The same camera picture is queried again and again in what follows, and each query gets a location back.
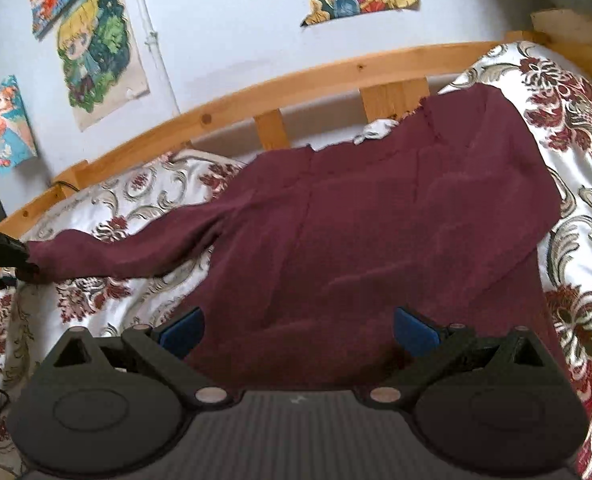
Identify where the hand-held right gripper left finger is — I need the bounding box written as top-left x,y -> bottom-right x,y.
42,306 -> 234,408

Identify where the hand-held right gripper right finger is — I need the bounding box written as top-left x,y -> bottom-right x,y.
356,306 -> 552,408

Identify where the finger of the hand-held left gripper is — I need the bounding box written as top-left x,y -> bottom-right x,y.
0,233 -> 40,282

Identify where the maroon knit sweater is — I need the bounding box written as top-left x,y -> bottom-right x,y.
26,82 -> 564,396

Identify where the white cloth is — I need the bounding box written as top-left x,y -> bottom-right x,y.
352,118 -> 403,146

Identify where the floral satin bedspread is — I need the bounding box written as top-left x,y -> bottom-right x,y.
0,40 -> 592,480

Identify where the orange-haired cartoon wall poster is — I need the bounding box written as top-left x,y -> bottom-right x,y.
0,75 -> 38,174

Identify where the blond cartoon figure wall poster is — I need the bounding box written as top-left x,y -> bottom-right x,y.
56,0 -> 150,132

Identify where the white wall pipe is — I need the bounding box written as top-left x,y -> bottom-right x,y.
126,0 -> 181,116

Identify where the wooden bed frame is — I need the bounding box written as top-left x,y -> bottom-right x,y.
0,10 -> 592,241

